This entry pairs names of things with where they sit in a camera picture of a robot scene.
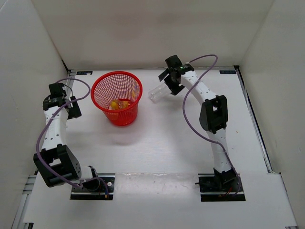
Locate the orange juice bottle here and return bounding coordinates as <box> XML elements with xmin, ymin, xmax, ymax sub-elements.
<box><xmin>108</xmin><ymin>100</ymin><xmax>120</xmax><ymax>121</ymax></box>

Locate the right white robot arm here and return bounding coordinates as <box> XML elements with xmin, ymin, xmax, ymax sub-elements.
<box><xmin>158</xmin><ymin>55</ymin><xmax>241</xmax><ymax>191</ymax></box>

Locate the clear plastic bottle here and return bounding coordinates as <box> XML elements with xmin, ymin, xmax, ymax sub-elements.
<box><xmin>148</xmin><ymin>83</ymin><xmax>171</xmax><ymax>103</ymax></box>

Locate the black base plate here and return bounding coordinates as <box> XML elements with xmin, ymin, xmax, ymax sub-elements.
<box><xmin>195</xmin><ymin>174</ymin><xmax>246</xmax><ymax>202</ymax></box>
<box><xmin>70</xmin><ymin>173</ymin><xmax>115</xmax><ymax>201</ymax></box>

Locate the red mesh plastic bin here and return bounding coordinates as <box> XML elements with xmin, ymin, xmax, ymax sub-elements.
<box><xmin>91</xmin><ymin>71</ymin><xmax>142</xmax><ymax>126</ymax></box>

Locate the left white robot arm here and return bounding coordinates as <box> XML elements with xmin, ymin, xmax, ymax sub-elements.
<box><xmin>33</xmin><ymin>82</ymin><xmax>100</xmax><ymax>191</ymax></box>

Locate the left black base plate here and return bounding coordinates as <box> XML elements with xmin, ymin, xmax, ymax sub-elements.
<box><xmin>70</xmin><ymin>173</ymin><xmax>115</xmax><ymax>201</ymax></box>

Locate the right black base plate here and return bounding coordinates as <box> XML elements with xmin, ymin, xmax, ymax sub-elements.
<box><xmin>195</xmin><ymin>174</ymin><xmax>246</xmax><ymax>202</ymax></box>

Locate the clear bottle yellow cap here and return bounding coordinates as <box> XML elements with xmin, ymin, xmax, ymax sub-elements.
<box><xmin>109</xmin><ymin>100</ymin><xmax>130</xmax><ymax>110</ymax></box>

